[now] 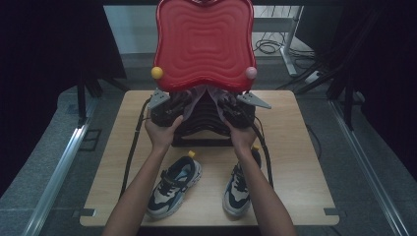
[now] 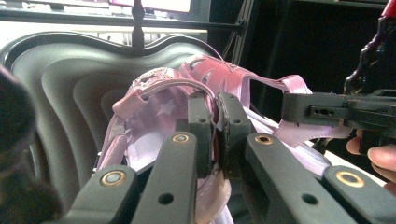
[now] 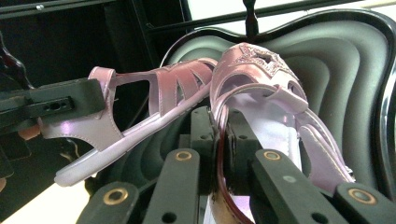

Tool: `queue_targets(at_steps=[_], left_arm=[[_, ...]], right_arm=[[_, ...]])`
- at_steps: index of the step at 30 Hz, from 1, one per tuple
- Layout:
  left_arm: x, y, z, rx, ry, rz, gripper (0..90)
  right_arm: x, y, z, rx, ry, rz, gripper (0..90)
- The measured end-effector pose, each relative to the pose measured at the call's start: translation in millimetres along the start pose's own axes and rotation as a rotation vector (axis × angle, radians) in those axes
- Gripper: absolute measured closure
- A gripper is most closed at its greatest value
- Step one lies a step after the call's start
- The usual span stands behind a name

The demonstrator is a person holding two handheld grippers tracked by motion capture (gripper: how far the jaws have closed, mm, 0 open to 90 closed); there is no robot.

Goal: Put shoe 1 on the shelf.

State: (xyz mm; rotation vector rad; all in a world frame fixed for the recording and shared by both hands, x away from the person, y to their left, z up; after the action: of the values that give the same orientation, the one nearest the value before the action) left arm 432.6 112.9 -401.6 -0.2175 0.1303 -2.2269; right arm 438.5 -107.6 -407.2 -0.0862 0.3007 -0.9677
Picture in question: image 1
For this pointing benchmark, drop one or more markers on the black metal stand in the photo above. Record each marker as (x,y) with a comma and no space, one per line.
(82,98)
(349,101)

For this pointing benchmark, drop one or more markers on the white power strip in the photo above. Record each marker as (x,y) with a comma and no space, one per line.
(312,77)

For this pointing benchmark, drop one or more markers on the black curtain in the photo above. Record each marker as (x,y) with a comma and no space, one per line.
(46,65)
(377,65)

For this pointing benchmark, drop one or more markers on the red and black shoe rack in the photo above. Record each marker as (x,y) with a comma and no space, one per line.
(205,42)

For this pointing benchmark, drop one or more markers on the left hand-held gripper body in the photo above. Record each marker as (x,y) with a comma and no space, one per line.
(164,114)

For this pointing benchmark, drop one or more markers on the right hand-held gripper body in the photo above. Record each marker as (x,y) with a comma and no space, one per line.
(242,114)

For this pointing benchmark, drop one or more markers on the person's left hand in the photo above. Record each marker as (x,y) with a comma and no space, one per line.
(162,136)

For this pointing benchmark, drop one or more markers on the navy and white sneaker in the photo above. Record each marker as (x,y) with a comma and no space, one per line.
(170,187)
(236,193)

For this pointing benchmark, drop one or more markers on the white desk frame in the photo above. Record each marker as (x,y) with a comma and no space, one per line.
(290,42)

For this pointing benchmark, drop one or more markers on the person's right hand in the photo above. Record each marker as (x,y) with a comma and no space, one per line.
(242,137)

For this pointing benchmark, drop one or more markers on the aluminium rail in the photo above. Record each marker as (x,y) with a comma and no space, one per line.
(55,178)
(360,164)

